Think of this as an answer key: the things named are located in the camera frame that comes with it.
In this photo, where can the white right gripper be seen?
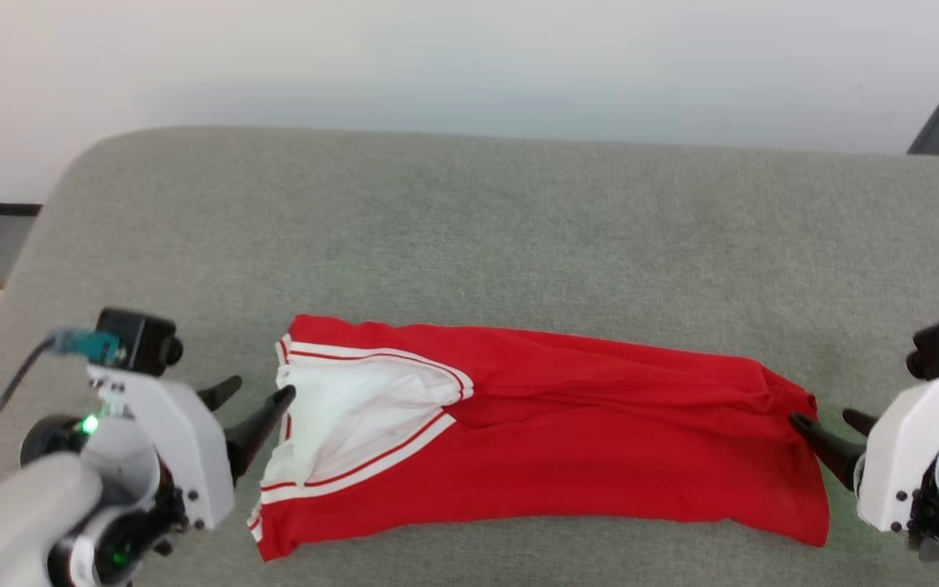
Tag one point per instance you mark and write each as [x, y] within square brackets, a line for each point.
[901, 456]

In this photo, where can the red and white shirt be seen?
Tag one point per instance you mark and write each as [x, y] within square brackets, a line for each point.
[600, 456]

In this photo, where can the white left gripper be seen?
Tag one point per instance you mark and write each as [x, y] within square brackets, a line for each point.
[184, 456]

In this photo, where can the teal left camera connector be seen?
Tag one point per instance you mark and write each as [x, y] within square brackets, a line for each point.
[90, 346]

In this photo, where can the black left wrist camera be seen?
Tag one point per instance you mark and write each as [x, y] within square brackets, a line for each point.
[139, 338]

